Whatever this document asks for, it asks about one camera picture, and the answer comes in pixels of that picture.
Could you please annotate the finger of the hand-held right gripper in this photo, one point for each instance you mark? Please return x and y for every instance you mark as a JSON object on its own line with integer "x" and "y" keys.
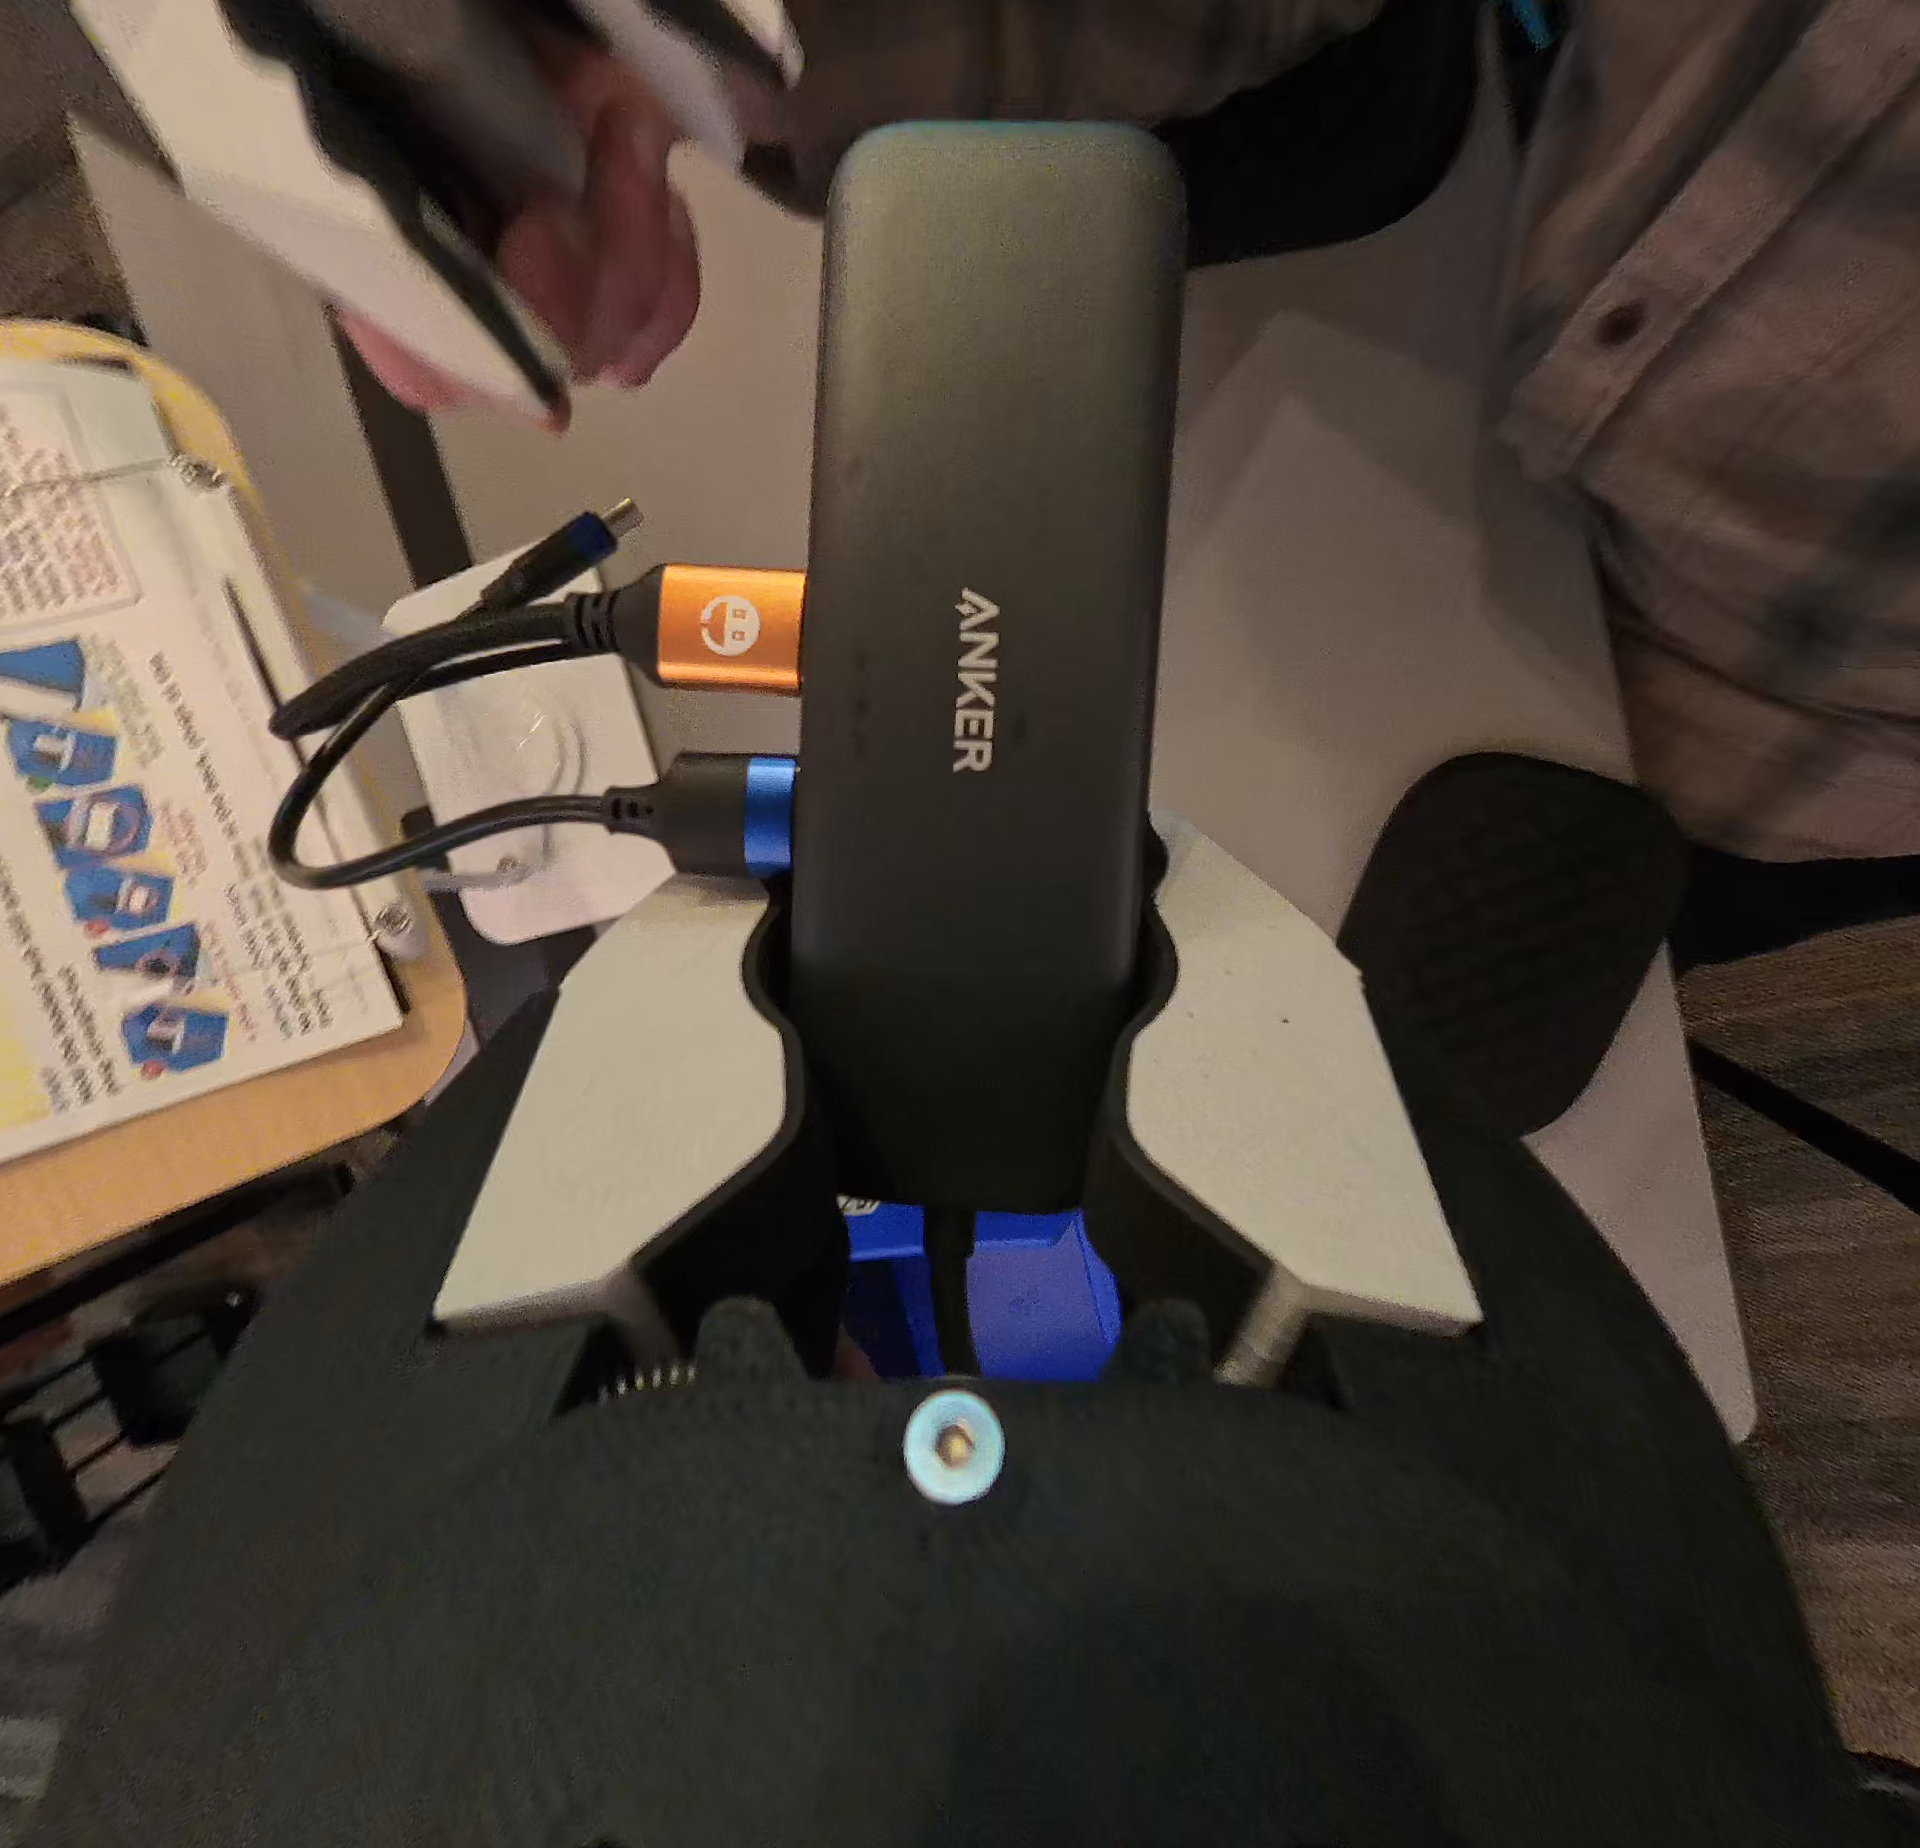
{"x": 238, "y": 167}
{"x": 708, "y": 19}

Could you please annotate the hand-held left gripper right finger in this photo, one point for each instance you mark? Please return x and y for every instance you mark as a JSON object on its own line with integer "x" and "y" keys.
{"x": 1307, "y": 1126}

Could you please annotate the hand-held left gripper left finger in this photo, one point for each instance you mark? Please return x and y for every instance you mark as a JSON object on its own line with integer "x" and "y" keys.
{"x": 617, "y": 1126}

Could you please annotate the blue plastic bin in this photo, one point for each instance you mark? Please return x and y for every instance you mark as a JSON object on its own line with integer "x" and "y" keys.
{"x": 1050, "y": 1294}

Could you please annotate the black slim usb hub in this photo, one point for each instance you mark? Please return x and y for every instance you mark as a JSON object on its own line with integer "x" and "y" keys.
{"x": 991, "y": 470}

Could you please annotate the person's right hand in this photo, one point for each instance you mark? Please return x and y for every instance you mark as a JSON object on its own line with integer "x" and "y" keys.
{"x": 631, "y": 231}

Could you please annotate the black foam wrist rest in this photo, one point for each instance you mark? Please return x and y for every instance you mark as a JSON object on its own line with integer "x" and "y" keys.
{"x": 1517, "y": 935}

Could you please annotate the instruction sheet on stand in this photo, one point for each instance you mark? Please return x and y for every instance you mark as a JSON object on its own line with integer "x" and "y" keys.
{"x": 181, "y": 1189}

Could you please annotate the printed instruction sheet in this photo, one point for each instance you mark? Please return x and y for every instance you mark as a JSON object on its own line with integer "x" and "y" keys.
{"x": 151, "y": 826}

